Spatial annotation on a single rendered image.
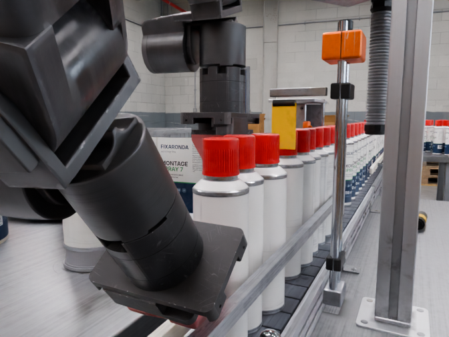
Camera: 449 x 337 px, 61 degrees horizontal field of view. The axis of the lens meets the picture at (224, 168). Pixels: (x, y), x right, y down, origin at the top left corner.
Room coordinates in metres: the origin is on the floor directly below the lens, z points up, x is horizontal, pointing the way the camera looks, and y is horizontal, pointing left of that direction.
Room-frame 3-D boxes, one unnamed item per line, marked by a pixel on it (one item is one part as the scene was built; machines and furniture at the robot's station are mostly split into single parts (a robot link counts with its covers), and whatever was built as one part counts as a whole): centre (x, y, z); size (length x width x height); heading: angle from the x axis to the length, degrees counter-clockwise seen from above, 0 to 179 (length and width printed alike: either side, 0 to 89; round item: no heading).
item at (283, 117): (0.46, -0.07, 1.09); 0.03 x 0.01 x 0.06; 64
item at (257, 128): (6.26, -0.43, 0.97); 0.47 x 0.41 x 0.37; 156
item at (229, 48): (0.49, 0.01, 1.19); 0.07 x 0.06 x 0.07; 70
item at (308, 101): (0.94, -0.18, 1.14); 0.14 x 0.11 x 0.01; 154
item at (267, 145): (0.43, -0.05, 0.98); 0.05 x 0.05 x 0.20
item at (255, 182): (0.39, -0.02, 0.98); 0.05 x 0.05 x 0.20
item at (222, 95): (0.48, 0.00, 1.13); 0.10 x 0.07 x 0.07; 155
